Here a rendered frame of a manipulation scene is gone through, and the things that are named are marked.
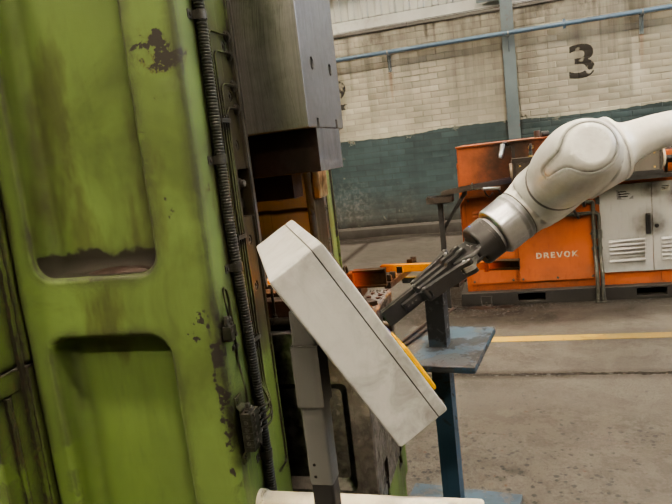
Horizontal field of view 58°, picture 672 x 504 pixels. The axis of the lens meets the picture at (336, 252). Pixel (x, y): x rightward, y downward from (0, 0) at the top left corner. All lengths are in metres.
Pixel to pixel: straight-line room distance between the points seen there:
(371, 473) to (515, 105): 7.70
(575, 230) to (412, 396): 4.18
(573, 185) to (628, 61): 8.15
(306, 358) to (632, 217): 4.20
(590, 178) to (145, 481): 1.07
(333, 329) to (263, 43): 0.76
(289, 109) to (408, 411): 0.74
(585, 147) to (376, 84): 8.24
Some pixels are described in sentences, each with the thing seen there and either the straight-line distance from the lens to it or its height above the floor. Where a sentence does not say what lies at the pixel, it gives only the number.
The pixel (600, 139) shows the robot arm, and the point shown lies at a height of 1.28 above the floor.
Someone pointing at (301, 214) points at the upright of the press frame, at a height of 1.15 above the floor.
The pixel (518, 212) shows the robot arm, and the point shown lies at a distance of 1.07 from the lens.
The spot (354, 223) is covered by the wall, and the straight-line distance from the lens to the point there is 9.24.
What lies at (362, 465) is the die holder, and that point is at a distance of 1.50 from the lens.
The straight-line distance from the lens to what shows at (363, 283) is 1.50.
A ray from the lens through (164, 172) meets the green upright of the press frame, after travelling 1.16.
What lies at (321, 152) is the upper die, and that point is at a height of 1.31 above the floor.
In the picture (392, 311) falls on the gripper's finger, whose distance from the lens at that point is 1.05.
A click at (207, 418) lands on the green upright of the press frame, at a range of 1.24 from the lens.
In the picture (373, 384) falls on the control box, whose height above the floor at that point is 1.01.
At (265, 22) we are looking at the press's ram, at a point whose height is 1.59.
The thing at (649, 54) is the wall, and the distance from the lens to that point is 9.13.
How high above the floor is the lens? 1.30
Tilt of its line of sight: 9 degrees down
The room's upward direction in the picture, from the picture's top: 7 degrees counter-clockwise
